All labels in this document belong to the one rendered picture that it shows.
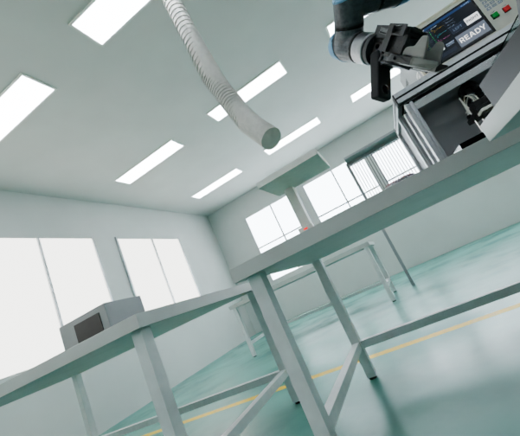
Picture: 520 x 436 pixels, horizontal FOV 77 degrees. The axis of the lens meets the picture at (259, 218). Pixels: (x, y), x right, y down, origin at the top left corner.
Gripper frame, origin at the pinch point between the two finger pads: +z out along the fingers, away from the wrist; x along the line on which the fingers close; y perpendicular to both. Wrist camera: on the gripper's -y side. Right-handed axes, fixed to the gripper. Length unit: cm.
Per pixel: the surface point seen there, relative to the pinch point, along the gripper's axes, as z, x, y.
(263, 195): -618, 336, -303
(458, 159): -0.9, 23.2, -17.6
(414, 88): -44, 47, -2
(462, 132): -33, 69, -13
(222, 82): -203, 28, -28
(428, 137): -31, 49, -17
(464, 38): -44, 60, 18
